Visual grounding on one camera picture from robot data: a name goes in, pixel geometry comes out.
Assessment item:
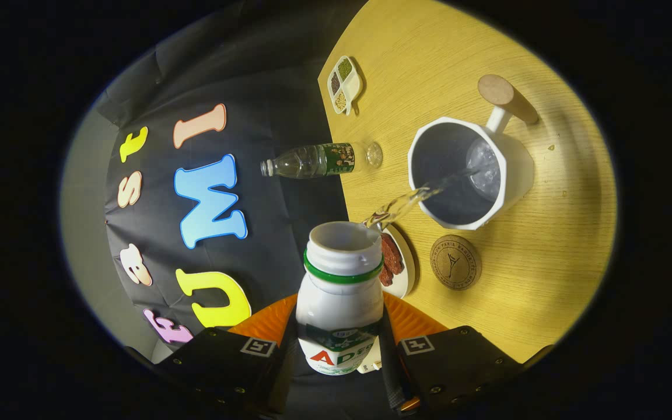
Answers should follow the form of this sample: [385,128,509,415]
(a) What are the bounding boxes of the clear water bottle green label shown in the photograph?
[260,142,369,180]

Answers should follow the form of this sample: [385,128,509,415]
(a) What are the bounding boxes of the round cork coaster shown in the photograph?
[429,234,482,291]

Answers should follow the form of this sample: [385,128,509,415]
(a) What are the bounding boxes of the white juice bottle green ring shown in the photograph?
[295,220,385,376]

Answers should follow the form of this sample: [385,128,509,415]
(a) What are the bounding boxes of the white divided dish with beans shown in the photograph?
[327,55,365,116]

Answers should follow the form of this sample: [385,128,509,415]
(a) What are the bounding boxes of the white round plate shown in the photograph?
[378,225,417,299]

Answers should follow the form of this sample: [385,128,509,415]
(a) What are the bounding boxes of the white cup wooden handle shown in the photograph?
[407,74,540,231]

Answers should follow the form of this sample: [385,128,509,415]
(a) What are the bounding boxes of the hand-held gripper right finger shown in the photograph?
[378,290,520,418]

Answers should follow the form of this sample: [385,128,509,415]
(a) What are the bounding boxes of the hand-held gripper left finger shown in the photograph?
[155,293,299,418]

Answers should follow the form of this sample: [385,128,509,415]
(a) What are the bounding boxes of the wooden table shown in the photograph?
[317,0,618,363]

